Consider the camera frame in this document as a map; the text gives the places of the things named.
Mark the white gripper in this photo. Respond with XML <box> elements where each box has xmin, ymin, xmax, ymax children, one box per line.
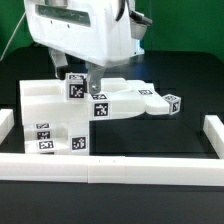
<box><xmin>24</xmin><ymin>0</ymin><xmax>133</xmax><ymax>94</ymax></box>

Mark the white tagged cube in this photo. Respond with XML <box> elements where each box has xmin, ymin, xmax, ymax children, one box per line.
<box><xmin>163</xmin><ymin>94</ymin><xmax>181</xmax><ymax>115</ymax></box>
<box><xmin>65</xmin><ymin>73</ymin><xmax>87</xmax><ymax>100</ymax></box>

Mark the white chair back frame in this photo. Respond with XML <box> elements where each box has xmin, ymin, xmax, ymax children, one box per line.
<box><xmin>20</xmin><ymin>78</ymin><xmax>170</xmax><ymax>125</ymax></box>

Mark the white chair seat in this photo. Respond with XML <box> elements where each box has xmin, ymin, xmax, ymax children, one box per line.
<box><xmin>24</xmin><ymin>118</ymin><xmax>90</xmax><ymax>156</ymax></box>

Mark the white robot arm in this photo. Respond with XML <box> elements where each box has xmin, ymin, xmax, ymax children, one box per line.
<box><xmin>24</xmin><ymin>0</ymin><xmax>152</xmax><ymax>94</ymax></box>

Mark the thin white rod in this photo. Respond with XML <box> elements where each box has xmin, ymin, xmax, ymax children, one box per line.
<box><xmin>0</xmin><ymin>13</ymin><xmax>28</xmax><ymax>61</ymax></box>

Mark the white U-shaped obstacle fence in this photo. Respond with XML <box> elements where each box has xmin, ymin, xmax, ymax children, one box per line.
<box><xmin>0</xmin><ymin>108</ymin><xmax>224</xmax><ymax>187</ymax></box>

